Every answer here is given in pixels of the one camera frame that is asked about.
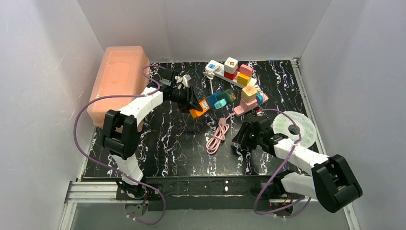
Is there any orange socket cube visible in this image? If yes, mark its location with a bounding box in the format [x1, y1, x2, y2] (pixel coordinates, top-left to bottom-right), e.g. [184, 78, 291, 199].
[189, 99, 211, 119]

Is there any teal white charger plug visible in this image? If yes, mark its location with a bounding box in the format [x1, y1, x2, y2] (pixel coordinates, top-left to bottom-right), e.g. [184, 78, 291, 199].
[214, 99, 227, 109]

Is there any pink power cord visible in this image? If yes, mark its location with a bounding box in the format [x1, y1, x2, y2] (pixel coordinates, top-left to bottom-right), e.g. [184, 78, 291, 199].
[206, 112, 237, 156]

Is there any pink translucent storage box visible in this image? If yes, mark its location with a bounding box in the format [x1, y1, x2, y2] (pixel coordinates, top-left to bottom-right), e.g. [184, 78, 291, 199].
[87, 46, 150, 128]

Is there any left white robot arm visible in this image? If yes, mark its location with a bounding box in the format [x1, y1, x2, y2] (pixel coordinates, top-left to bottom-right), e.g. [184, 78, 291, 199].
[101, 69, 204, 193]

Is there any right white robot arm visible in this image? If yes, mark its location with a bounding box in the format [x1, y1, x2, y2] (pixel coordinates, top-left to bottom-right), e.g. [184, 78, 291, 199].
[232, 116, 363, 213]

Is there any blue socket cube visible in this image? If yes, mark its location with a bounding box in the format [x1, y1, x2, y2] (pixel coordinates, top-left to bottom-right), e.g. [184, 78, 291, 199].
[206, 91, 221, 109]

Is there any dark green socket cube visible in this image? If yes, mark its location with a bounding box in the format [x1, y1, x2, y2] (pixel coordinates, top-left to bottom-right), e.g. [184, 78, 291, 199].
[217, 89, 236, 104]

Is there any tan yellow charger plug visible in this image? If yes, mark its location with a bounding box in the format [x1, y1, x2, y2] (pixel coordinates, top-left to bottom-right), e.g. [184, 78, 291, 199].
[241, 85, 258, 103]

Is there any white red charger plug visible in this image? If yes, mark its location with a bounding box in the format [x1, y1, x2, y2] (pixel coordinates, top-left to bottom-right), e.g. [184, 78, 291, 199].
[224, 57, 238, 80]

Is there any pink charger plug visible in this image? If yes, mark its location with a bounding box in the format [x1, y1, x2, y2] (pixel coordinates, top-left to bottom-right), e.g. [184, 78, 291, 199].
[239, 64, 253, 76]

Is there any white filament spool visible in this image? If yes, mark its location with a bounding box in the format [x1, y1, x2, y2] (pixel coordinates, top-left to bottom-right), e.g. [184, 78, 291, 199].
[272, 111, 316, 148]

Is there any pink power strip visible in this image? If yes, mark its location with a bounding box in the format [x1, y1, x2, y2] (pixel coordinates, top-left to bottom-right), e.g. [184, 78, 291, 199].
[233, 94, 269, 116]

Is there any white power strip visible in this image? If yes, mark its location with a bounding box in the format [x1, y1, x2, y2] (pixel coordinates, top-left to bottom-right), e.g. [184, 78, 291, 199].
[203, 57, 257, 88]

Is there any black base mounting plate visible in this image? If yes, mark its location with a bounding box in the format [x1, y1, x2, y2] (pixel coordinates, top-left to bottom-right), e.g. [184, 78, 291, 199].
[114, 172, 306, 213]

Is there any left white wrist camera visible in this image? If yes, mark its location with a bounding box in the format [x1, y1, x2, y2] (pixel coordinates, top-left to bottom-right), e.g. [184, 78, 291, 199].
[175, 74, 191, 89]

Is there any blue plug with white cable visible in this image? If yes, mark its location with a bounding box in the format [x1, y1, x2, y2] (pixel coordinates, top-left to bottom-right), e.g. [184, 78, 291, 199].
[256, 92, 264, 105]

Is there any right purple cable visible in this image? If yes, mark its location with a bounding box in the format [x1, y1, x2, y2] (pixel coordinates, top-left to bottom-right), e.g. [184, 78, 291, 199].
[253, 108, 312, 219]

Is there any purple cable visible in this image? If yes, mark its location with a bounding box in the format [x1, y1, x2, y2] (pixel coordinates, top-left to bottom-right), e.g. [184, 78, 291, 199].
[253, 108, 312, 219]
[73, 65, 167, 227]

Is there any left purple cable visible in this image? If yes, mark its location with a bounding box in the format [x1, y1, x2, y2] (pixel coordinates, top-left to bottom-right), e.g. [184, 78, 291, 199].
[73, 65, 167, 227]

